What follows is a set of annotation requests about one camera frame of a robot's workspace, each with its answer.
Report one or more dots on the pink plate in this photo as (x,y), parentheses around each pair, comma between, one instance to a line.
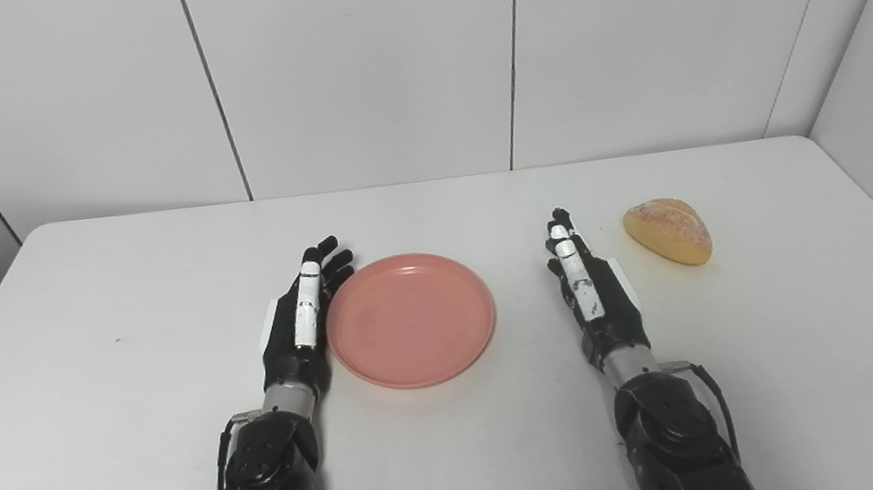
(411,320)

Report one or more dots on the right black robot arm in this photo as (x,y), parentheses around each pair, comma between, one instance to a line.
(677,440)

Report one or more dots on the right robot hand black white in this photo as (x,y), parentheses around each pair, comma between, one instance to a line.
(607,311)

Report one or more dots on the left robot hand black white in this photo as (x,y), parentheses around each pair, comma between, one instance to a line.
(291,346)

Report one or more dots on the bread roll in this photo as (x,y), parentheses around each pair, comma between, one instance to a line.
(670,231)

